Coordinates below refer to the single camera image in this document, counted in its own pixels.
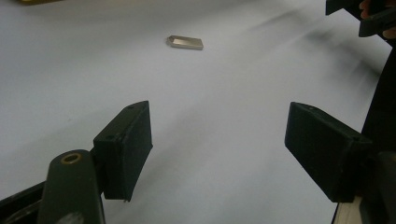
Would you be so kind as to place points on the silver metal USB drive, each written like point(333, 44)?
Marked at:
point(185, 43)

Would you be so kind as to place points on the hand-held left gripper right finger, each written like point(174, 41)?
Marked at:
point(323, 149)

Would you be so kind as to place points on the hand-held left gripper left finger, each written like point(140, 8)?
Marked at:
point(124, 149)

